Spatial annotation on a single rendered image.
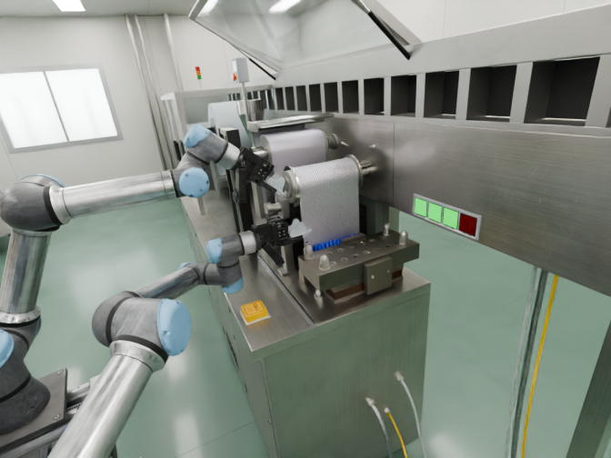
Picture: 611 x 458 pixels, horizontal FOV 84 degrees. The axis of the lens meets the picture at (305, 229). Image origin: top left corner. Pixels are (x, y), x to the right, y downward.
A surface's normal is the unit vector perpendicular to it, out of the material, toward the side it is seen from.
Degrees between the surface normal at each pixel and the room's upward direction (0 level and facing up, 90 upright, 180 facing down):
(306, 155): 92
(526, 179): 90
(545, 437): 0
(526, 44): 90
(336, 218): 90
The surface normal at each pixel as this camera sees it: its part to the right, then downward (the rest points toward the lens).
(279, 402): 0.43, 0.32
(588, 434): -0.90, 0.24
